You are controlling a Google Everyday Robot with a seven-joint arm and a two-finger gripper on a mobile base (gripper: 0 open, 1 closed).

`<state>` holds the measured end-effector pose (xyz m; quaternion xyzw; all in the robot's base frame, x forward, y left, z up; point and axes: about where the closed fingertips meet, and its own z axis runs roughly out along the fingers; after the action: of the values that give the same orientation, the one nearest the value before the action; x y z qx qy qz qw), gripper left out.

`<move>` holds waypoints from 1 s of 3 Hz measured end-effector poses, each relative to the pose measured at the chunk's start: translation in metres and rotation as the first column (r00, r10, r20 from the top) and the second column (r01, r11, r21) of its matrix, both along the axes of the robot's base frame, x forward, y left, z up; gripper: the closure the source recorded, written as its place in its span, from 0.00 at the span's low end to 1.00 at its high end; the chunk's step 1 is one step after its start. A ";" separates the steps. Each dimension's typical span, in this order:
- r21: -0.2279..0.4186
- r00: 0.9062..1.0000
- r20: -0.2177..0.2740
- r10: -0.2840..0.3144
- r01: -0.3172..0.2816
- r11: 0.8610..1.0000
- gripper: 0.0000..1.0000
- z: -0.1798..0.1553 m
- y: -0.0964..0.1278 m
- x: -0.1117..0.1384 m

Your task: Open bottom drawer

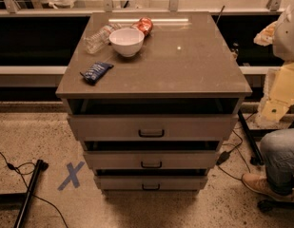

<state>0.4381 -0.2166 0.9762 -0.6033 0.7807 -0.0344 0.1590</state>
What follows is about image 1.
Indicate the grey drawer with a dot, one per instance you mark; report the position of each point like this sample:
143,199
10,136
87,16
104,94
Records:
150,183
152,127
125,160

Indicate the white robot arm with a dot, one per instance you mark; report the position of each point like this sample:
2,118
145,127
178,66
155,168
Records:
279,83

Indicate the grey drawer cabinet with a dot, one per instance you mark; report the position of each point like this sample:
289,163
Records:
183,68

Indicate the blue snack bag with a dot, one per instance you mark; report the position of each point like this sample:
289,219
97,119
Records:
96,72

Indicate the white ceramic bowl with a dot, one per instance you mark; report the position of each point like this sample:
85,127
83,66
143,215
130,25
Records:
127,41

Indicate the clear plastic water bottle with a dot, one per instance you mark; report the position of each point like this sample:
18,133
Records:
99,39

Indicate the blue tape cross mark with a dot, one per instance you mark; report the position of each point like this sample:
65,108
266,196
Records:
72,176

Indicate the black stand leg right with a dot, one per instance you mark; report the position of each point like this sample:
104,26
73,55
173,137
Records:
257,158

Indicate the black stand leg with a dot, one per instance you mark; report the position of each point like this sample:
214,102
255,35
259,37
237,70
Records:
257,158
21,201

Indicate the tan work boot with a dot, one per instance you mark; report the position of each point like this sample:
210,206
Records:
260,184

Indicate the black stand leg left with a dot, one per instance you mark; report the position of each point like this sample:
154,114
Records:
21,201

